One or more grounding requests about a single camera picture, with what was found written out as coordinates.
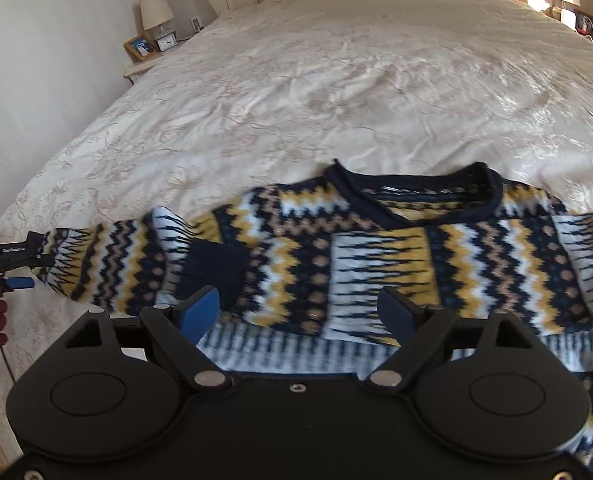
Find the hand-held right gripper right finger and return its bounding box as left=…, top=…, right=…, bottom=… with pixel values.
left=363, top=286, right=542, bottom=393

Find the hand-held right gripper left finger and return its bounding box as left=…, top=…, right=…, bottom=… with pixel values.
left=61, top=286, right=233, bottom=392

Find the navy yellow patterned knit sweater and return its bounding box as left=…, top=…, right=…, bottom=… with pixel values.
left=35, top=159, right=593, bottom=480

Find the cream nightstand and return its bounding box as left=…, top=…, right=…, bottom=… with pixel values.
left=122, top=35, right=197, bottom=86

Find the cream floral bedspread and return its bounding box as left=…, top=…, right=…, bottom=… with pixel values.
left=0, top=0, right=593, bottom=471

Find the white shade table lamp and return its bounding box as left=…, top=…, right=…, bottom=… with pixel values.
left=140, top=0, right=177, bottom=43

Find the thin black cable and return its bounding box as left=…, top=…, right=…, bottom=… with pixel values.
left=0, top=347, right=20, bottom=388

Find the wooden photo frame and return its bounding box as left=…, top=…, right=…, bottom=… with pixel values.
left=123, top=34, right=158, bottom=64

